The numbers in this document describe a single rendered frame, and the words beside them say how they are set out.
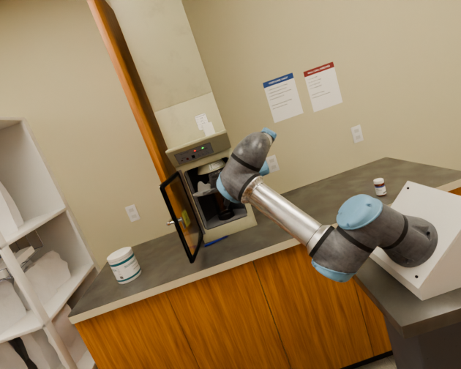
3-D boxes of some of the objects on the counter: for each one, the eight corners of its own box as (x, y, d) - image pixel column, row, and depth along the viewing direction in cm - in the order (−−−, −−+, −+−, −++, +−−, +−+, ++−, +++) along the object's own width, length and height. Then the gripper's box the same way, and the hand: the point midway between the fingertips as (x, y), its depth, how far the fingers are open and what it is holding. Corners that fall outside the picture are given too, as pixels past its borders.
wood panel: (195, 224, 203) (113, 17, 172) (198, 222, 203) (118, 15, 172) (190, 255, 155) (76, -24, 125) (195, 253, 155) (83, -26, 125)
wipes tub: (122, 274, 162) (111, 251, 158) (144, 266, 162) (133, 243, 158) (115, 287, 149) (102, 262, 146) (138, 279, 149) (126, 254, 146)
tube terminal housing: (205, 228, 189) (160, 114, 172) (251, 211, 189) (211, 96, 172) (204, 243, 164) (153, 112, 147) (257, 225, 164) (212, 91, 147)
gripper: (231, 165, 134) (188, 180, 134) (233, 168, 126) (186, 184, 126) (237, 181, 136) (195, 197, 136) (238, 186, 127) (194, 202, 127)
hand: (196, 195), depth 132 cm, fingers closed
